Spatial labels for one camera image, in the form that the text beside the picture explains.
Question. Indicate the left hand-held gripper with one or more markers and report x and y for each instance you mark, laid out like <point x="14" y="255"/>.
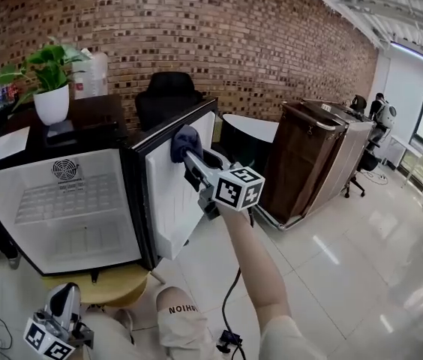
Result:
<point x="52" y="338"/>

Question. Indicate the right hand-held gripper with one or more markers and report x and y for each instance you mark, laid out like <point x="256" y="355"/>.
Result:
<point x="237" y="188"/>

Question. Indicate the dark blue cleaning cloth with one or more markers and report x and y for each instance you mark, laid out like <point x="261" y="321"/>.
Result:
<point x="187" y="143"/>

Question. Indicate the black mini fridge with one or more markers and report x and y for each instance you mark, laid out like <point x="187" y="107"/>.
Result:
<point x="129" y="201"/>

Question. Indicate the person's right forearm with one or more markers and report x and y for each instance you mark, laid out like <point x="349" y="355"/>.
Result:
<point x="256" y="264"/>

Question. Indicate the white-topped black desk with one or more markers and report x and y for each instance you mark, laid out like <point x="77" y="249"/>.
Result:
<point x="249" y="129"/>

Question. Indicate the round yellow wooden table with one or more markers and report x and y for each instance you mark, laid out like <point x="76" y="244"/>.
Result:
<point x="114" y="287"/>

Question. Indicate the black padded chair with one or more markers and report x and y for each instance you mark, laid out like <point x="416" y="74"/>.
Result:
<point x="170" y="96"/>

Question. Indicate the brown wood-grain metal cabinet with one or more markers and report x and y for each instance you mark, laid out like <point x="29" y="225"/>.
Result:
<point x="309" y="163"/>

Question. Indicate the person's beige trousers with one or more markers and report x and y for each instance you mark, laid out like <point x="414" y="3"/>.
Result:
<point x="174" y="332"/>

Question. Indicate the round white fan grille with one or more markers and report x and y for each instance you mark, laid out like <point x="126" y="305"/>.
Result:
<point x="65" y="169"/>

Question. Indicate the translucent plastic jug red label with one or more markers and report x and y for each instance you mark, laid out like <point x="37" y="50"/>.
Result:
<point x="91" y="77"/>

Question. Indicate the black flat tray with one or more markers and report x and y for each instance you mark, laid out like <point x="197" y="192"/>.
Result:
<point x="61" y="129"/>

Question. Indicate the black office chair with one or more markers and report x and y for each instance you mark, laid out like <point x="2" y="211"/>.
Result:
<point x="365" y="163"/>

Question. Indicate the white paper sheet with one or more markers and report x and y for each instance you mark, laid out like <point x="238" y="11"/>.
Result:
<point x="1" y="148"/>

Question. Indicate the green plant in white pot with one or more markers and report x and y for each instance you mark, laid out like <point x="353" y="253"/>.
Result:
<point x="52" y="107"/>

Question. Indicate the white folding table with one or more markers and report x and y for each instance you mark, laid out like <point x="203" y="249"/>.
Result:
<point x="399" y="152"/>

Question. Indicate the person's beige shirt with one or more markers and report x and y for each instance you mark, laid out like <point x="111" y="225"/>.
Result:
<point x="290" y="339"/>

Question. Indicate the row of small drink bottles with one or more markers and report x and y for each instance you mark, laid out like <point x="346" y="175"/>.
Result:
<point x="1" y="96"/>

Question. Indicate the long white tube lamp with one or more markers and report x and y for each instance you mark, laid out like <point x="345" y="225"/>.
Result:
<point x="417" y="53"/>

